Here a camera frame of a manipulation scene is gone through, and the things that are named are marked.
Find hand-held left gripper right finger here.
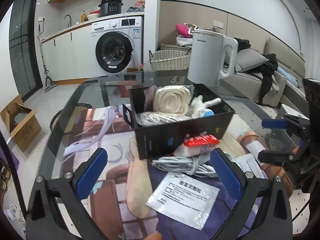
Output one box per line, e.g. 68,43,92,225
210,148,293,240

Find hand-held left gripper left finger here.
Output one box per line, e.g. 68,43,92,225
25,147,108,240

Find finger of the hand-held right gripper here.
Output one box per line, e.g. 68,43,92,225
258,150,299,167
262,115,309,130

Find small printed plastic packet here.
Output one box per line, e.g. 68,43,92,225
235,154,265,180

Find red and white packet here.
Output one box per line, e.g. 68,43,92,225
174,134,220,157

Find grey cable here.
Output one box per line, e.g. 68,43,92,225
152,155,218,178

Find foil packet with white label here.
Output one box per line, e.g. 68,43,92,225
146,172,220,230

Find white bubble wrap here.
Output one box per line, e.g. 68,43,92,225
191,96,222,118

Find black storage box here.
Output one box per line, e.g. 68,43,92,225
122,84,235,160

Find bag of white rope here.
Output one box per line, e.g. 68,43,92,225
136,85,195,127

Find printed desk mat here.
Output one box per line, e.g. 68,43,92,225
62,105,295,240

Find grey sofa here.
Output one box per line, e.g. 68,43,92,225
220,40,308,108

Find black jacket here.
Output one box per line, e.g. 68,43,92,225
252,54,278,105

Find light blue cloth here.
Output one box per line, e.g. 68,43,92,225
276,67,300,87

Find grey pillow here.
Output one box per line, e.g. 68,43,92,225
235,48,269,73

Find open cardboard box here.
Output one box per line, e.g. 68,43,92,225
0,94,42,152

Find white slippers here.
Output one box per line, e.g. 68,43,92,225
4,202,27,230

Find dark clothing heap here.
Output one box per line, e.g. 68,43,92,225
234,38,251,53

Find purple cloth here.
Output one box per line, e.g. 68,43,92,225
0,130,19,170

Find white electric kettle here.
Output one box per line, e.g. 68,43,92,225
187,29,239,87

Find flat mop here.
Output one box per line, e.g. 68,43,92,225
37,24,57,93

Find wicker laundry basket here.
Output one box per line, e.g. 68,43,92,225
149,49,192,71

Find white washing machine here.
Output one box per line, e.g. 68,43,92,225
91,16,145,77

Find pink cloth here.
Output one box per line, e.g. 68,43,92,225
175,24,192,37

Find dark glass door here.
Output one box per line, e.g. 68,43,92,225
9,0,43,103

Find black pressure cooker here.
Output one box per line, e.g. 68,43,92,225
98,0,124,17

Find pile of clothes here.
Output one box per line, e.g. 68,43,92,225
127,1,146,13

